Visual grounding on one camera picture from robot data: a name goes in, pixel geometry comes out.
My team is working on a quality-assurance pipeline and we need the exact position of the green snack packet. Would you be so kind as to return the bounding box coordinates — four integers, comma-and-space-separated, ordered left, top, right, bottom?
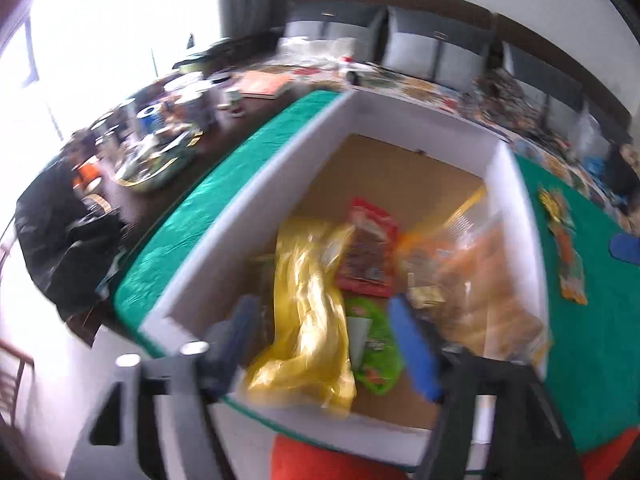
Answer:
346, 296, 404, 396

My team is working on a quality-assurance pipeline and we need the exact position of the clear bread bag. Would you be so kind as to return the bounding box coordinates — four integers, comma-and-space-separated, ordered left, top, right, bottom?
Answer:
395, 185, 550, 366

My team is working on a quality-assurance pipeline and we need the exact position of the white storage box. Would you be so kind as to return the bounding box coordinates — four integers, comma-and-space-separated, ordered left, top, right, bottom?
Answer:
136, 88, 551, 468

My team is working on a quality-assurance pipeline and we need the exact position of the yellow plastic snack bag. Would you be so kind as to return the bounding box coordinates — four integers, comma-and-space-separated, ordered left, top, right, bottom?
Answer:
243, 218, 356, 416

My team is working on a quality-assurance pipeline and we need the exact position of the cluttered side table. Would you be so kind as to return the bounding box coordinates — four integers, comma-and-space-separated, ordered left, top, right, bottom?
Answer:
89, 30, 306, 248

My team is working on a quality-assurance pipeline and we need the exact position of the grey white cushion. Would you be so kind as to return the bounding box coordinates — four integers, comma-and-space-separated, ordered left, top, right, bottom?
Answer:
382, 6, 492, 93

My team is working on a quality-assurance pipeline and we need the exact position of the yellow sausage packet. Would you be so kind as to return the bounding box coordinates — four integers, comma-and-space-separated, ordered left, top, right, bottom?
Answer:
538, 186, 588, 306

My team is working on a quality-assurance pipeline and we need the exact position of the black jacket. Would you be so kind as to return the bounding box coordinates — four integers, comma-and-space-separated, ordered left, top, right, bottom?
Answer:
14, 130, 125, 322

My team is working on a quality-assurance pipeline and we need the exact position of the red jerky snack packet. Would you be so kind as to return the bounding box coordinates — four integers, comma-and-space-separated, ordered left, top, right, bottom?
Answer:
335, 197, 398, 298

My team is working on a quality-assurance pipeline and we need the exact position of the green tablecloth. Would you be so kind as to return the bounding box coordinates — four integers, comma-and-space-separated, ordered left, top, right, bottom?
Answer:
114, 90, 639, 452

